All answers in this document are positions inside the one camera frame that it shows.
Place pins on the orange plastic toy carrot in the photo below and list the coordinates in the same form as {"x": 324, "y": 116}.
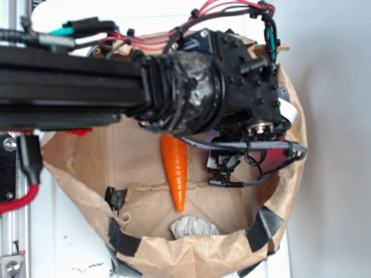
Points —
{"x": 174, "y": 153}

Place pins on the brown paper bag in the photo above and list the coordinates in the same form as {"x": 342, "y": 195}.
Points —
{"x": 199, "y": 177}

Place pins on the crumpled grey paper ball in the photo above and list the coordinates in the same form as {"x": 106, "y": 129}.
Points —
{"x": 193, "y": 226}

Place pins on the aluminium frame rail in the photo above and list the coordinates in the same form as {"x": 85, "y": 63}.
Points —
{"x": 15, "y": 225}

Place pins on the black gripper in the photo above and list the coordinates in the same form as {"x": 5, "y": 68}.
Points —
{"x": 246, "y": 100}

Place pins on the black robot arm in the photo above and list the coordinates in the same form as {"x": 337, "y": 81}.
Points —
{"x": 53, "y": 91}

